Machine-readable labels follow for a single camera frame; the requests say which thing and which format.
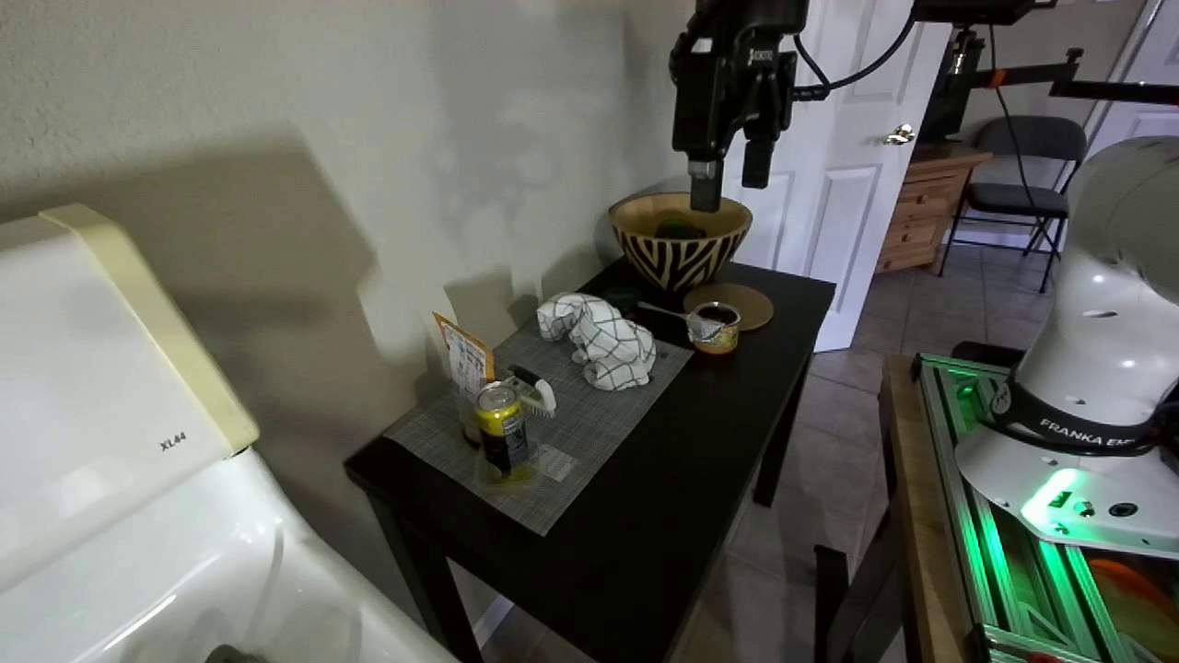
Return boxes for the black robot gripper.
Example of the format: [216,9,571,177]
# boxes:
[666,0,805,216]

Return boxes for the white panel door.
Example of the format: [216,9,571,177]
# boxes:
[731,0,959,356]

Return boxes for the round wooden coaster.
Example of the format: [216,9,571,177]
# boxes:
[682,279,780,334]

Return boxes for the small tan cup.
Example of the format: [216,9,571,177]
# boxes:
[684,299,747,361]

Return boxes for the wooden dresser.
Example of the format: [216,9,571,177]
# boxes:
[875,139,997,275]

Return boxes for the white patterned cloth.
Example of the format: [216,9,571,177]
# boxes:
[533,292,665,393]

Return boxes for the black folding chair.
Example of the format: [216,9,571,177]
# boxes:
[935,113,1092,299]

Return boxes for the gray woven placemat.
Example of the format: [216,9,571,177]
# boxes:
[388,319,698,542]

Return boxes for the small card box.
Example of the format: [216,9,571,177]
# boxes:
[428,311,502,397]

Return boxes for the black side table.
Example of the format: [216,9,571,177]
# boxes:
[344,259,840,663]

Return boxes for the wooden workbench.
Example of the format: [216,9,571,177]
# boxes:
[875,354,988,663]

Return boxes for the white closet door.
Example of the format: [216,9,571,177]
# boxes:
[1080,0,1179,167]

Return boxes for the white appliance with beige trim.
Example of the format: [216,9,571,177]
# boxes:
[0,198,461,663]

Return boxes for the black handled spoon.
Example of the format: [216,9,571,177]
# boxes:
[635,299,700,334]

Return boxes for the black camera stand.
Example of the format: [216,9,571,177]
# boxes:
[908,0,1179,155]

